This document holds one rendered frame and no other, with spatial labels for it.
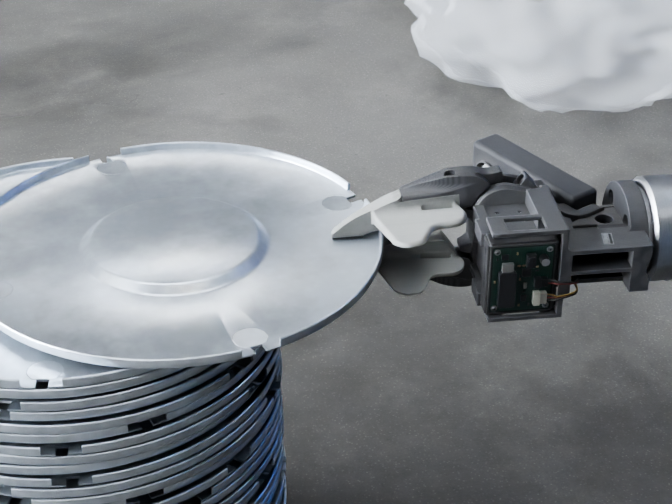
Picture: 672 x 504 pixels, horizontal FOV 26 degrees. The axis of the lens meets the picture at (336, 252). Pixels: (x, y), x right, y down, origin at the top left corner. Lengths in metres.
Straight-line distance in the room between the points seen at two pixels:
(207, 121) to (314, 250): 0.90
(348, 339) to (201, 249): 0.48
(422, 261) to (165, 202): 0.19
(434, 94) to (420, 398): 0.67
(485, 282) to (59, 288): 0.28
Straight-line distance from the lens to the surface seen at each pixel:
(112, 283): 0.98
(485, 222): 0.99
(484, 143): 1.10
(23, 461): 0.95
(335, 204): 1.06
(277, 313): 0.94
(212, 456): 0.98
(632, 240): 1.00
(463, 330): 1.48
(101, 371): 0.91
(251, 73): 2.02
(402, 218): 1.00
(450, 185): 1.01
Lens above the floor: 0.84
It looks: 32 degrees down
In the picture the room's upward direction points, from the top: straight up
